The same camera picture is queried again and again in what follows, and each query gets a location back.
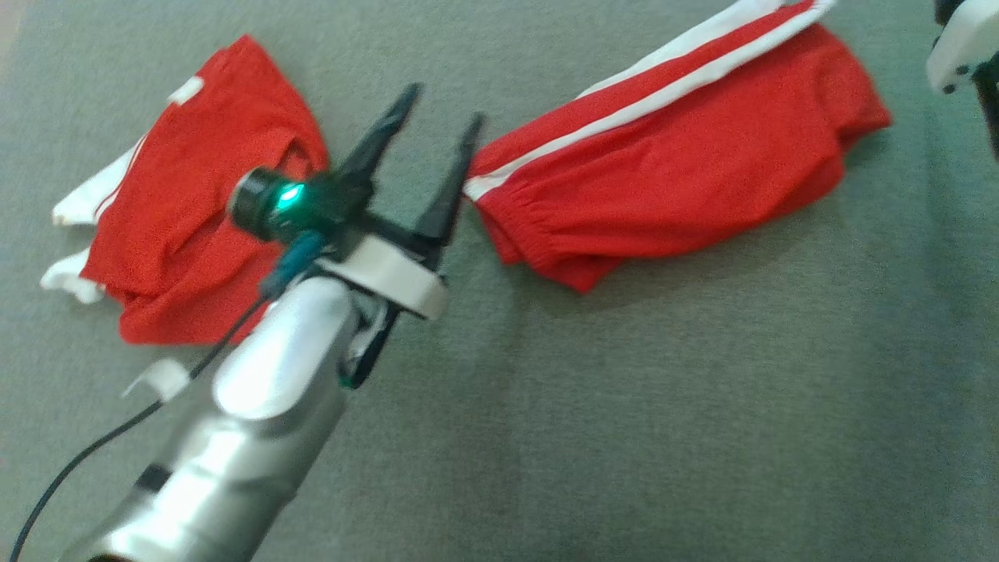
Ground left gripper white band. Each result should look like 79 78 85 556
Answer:
315 84 485 389

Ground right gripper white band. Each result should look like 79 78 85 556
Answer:
926 0 999 158

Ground red jersey with white sleeves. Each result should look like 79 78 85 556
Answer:
41 34 330 347

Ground red shorts with white stripes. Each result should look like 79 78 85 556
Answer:
463 0 893 295

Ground large grey sofa seat cushion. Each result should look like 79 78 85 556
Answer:
0 0 999 562

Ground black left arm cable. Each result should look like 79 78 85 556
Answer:
6 229 327 562

